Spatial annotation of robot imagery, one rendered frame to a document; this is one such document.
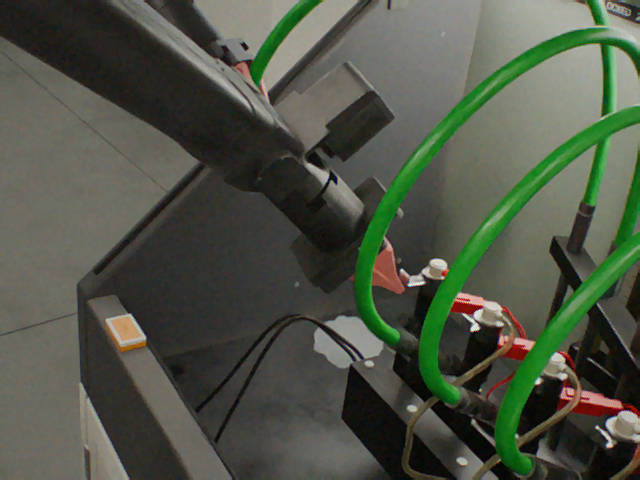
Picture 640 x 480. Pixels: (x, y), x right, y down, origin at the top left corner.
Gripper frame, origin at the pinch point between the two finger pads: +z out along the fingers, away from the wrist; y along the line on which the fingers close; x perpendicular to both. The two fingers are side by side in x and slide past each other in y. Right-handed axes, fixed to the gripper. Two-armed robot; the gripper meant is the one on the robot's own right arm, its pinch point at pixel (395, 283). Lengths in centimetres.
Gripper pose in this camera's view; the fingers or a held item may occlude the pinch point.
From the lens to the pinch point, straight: 78.8
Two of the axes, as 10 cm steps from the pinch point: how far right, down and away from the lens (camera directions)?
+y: 7.6, -6.4, -1.2
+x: -2.8, -4.9, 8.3
